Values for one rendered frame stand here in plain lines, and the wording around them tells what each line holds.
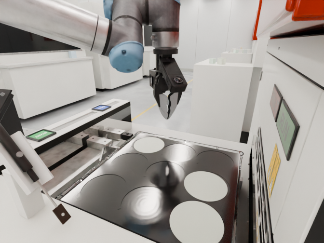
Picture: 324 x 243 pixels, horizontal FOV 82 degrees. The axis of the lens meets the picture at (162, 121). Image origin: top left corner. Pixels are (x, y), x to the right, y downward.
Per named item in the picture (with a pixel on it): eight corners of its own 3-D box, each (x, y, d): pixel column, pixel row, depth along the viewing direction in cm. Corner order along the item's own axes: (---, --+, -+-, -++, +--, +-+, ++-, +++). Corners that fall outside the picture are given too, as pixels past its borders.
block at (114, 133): (126, 137, 71) (125, 129, 70) (120, 141, 68) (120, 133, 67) (108, 133, 74) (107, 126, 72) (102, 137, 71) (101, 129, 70)
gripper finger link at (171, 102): (169, 113, 66) (170, 87, 62) (177, 119, 61) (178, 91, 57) (161, 114, 65) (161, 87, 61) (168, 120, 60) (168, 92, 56)
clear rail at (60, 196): (141, 133, 71) (141, 130, 71) (54, 209, 39) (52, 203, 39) (138, 133, 72) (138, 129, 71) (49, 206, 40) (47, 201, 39)
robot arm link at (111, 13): (100, 14, 42) (149, 14, 43) (102, -17, 46) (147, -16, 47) (107, 42, 49) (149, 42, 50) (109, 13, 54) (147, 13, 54)
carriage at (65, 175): (128, 142, 73) (127, 136, 71) (36, 218, 42) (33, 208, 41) (110, 139, 75) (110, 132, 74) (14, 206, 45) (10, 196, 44)
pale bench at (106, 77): (144, 80, 629) (141, 11, 550) (111, 92, 477) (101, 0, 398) (117, 78, 668) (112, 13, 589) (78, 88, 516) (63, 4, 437)
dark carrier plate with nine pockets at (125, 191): (239, 155, 57) (239, 153, 57) (227, 274, 28) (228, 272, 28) (140, 134, 69) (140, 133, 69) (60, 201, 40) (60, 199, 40)
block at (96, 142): (113, 147, 64) (112, 139, 63) (106, 152, 61) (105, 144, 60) (94, 142, 67) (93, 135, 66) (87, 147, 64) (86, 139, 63)
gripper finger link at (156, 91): (167, 104, 59) (167, 76, 56) (169, 106, 58) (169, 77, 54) (153, 106, 58) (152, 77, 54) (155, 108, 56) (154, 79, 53)
